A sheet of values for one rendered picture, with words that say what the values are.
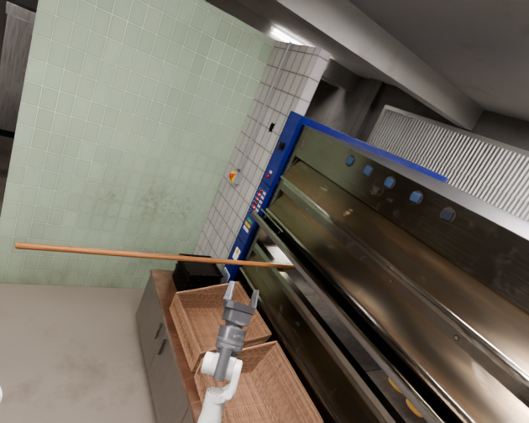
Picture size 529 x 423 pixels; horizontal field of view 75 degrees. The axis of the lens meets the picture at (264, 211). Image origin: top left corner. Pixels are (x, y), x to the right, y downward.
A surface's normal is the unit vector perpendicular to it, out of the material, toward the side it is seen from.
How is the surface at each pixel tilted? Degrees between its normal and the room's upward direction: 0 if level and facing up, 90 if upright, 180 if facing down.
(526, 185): 90
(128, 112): 90
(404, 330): 70
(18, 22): 90
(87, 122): 90
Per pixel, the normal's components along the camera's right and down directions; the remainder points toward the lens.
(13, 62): 0.49, 0.47
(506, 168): -0.78, -0.14
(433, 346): -0.63, -0.45
